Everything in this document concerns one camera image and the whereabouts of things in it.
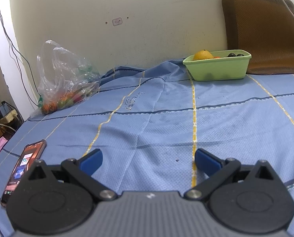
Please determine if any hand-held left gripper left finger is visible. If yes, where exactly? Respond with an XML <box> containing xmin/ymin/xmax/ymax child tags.
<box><xmin>20</xmin><ymin>149</ymin><xmax>116</xmax><ymax>201</ymax></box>

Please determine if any light green plastic basin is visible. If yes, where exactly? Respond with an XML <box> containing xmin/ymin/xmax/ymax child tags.
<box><xmin>183</xmin><ymin>50</ymin><xmax>252</xmax><ymax>82</ymax></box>

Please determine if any blue checked bed sheet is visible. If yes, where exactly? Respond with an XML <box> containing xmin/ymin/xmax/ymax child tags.
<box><xmin>0</xmin><ymin>59</ymin><xmax>294</xmax><ymax>237</ymax></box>

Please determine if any cluttered power strip with chargers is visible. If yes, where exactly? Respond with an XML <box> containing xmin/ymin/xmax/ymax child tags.
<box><xmin>0</xmin><ymin>99</ymin><xmax>23</xmax><ymax>139</ymax></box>

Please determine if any yellow lemon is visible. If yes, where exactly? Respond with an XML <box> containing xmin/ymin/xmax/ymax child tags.
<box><xmin>193</xmin><ymin>50</ymin><xmax>214</xmax><ymax>60</ymax></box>

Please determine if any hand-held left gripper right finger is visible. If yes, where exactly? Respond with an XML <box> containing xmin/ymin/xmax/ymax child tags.
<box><xmin>184</xmin><ymin>149</ymin><xmax>284</xmax><ymax>200</ymax></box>

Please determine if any clear plastic bag with produce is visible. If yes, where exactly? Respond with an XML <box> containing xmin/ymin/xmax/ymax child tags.
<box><xmin>30</xmin><ymin>40</ymin><xmax>102</xmax><ymax>115</ymax></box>

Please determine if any smartphone in clear case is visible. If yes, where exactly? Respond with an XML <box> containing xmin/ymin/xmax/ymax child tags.
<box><xmin>0</xmin><ymin>140</ymin><xmax>47</xmax><ymax>208</ymax></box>

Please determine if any brown seat cushion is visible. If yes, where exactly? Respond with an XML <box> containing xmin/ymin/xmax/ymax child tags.
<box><xmin>221</xmin><ymin>0</ymin><xmax>294</xmax><ymax>75</ymax></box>

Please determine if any black wall cable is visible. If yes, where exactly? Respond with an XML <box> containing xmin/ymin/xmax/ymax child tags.
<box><xmin>0</xmin><ymin>0</ymin><xmax>41</xmax><ymax>105</ymax></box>

